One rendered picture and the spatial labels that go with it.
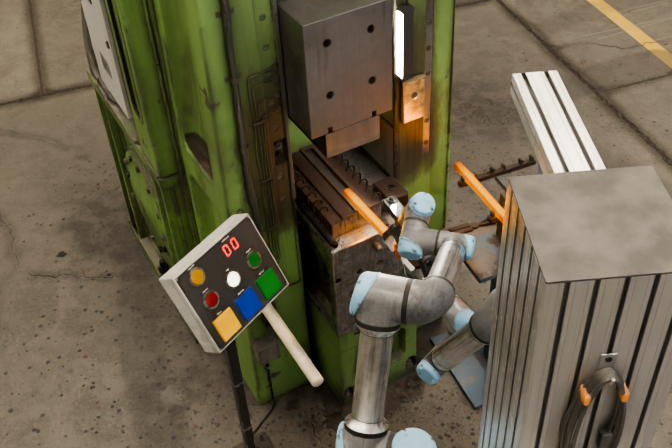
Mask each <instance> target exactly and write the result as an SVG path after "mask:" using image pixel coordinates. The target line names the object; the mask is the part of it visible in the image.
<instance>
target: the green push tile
mask: <svg viewBox="0 0 672 448"><path fill-rule="evenodd" d="M255 283H256V284H257V286H258V288H259V289H260V291H261V293H262V294H263V296H264V298H265V299H266V300H269V299H270V298H271V297H272V296H273V295H274V294H275V293H276V292H277V291H278V290H279V289H280V288H281V287H282V285H281V283H280V281H279V280H278V278H277V276H276V274H275V273H274V271H273V269H272V268H269V269H268V270H266V271H265V272H264V273H263V274H262V275H261V276H260V277H259V278H258V279H257V280H256V281H255Z"/></svg>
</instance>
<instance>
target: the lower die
mask: <svg viewBox="0 0 672 448"><path fill-rule="evenodd" d="M309 148H313V149H314V150H315V151H316V152H317V153H318V154H319V155H320V157H321V158H322V159H323V160H324V161H325V162H326V163H327V164H328V165H329V166H330V167H331V168H332V169H333V171H334V172H335V173H336V174H337V175H338V176H339V177H340V178H341V179H342V180H343V181H344V182H345V183H346V184H347V186H348V187H349V188H350V189H351V190H352V191H353V192H354V193H355V194H356V195H357V196H358V197H359V198H360V199H361V200H362V201H363V202H364V203H365V204H366V205H367V206H368V208H369V209H370V210H371V211H372V212H373V213H374V214H375V215H376V216H377V217H378V218H379V219H380V218H381V202H380V200H379V199H378V198H377V197H376V196H375V195H374V197H373V199H372V198H371V197H372V195H373V193H372V192H371V191H370V190H369V189H367V192H365V189H366V186H365V185H364V184H363V183H362V182H361V183H360V185H358V183H359V181H360V180H359V179H358V178H357V176H356V175H354V178H352V175H353V174H354V173H353V172H352V171H351V170H350V169H348V171H347V172H346V168H347V166H346V165H345V164H344V163H343V162H342V164H341V165H340V162H341V160H340V159H339V158H338V157H337V156H336V157H335V159H334V156H332V157H330V158H326V157H325V156H324V155H323V154H322V152H321V151H320V150H319V149H318V148H317V147H316V146H315V145H312V144H311V145H308V146H305V147H303V148H300V149H299V150H300V151H298V152H295V153H292V162H293V171H296V172H298V174H299V176H298V177H297V174H296V173H294V181H296V180H297V179H299V178H303V179H304V182H305V183H304V184H303V181H302V180H299V181H298V182H297V193H298V196H299V197H300V198H301V188H302V187H303V186H304V185H309V186H310V190H309V188H308V187H304V188H303V190H302V192H303V201H304V203H305V204H306V205H307V195H308V194H309V193H310V192H315V193H316V198H315V195H314V194H310V195H309V197H308V199H309V208H310V210H311V211H312V212H313V202H314V201H315V200H316V199H321V200H322V202H323V203H322V204H321V201H316V202H315V204H314V205H315V215H316V217H317V218H318V220H319V210H320V208H321V207H323V206H327V207H328V208H329V211H328V212H327V208H323V209H322V210H321V222H322V224H323V225H324V227H325V228H326V229H327V230H328V231H329V233H330V234H331V235H332V236H333V237H334V238H336V237H338V236H340V235H343V234H345V233H348V232H350V231H352V230H355V229H357V228H359V227H361V226H364V225H366V224H368V223H369V222H368V221H367V220H366V219H365V218H364V217H363V216H362V215H361V214H360V213H359V211H358V209H357V208H356V207H355V206H354V205H353V203H352V202H351V201H350V200H349V199H348V198H347V197H346V196H345V195H344V194H343V193H342V191H341V190H340V189H339V188H338V187H337V186H336V185H335V184H334V183H333V182H332V181H331V179H330V178H329V177H328V176H327V175H326V174H325V173H324V172H323V171H322V170H321V168H320V167H319V166H318V165H317V164H316V163H315V162H314V161H313V160H312V159H311V158H310V156H309V155H308V154H307V153H306V152H305V151H304V150H307V149H309ZM352 227H355V228H354V229H352Z"/></svg>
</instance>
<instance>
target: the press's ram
mask: <svg viewBox="0 0 672 448"><path fill-rule="evenodd" d="M276 4H277V13H278V23H279V33H280V43H281V53H282V63H283V73H284V83H285V92H286V102H287V112H288V115H289V116H290V117H291V118H292V119H293V120H294V121H295V123H296V124H297V125H298V126H299V127H300V128H301V129H302V130H303V131H304V132H305V133H306V134H307V135H308V136H309V137H310V138H311V139H315V138H317V137H320V136H323V135H325V134H328V128H330V129H331V130H332V131H336V130H339V129H341V128H344V127H347V126H349V125H352V124H355V123H357V122H360V121H363V120H365V119H368V118H371V117H372V112H373V113H374V114H375V115H379V114H381V113H384V112H387V111H389V110H392V0H276Z"/></svg>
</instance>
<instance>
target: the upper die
mask: <svg viewBox="0 0 672 448"><path fill-rule="evenodd" d="M288 117H289V118H290V119H291V121H292V122H293V123H294V124H295V125H296V126H297V127H298V128H299V129H300V130H301V131H302V132H303V133H304V134H305V135H306V137H307V138H308V139H309V140H310V141H311V142H312V143H313V144H314V145H315V146H316V147H317V148H318V149H319V150H320V151H321V152H322V154H323V155H324V156H325V157H326V158H330V157H332V156H335V155H337V154H340V153H343V152H345V151H348V150H350V149H353V148H356V147H358V146H361V145H363V144H366V143H369V142H371V141H374V140H376V139H379V138H380V121H379V115H375V114H374V113H373V112H372V117H371V118H368V119H365V120H363V121H360V122H357V123H355V124H352V125H349V126H347V127H344V128H341V129H339V130H336V131H332V130H331V129H330V128H328V134H325V135H323V136H320V137H317V138H315V139H311V138H310V137H309V136H308V135H307V134H306V133H305V132H304V131H303V130H302V129H301V128H300V127H299V126H298V125H297V124H296V123H295V121H294V120H293V119H292V118H291V117H290V116H289V115H288Z"/></svg>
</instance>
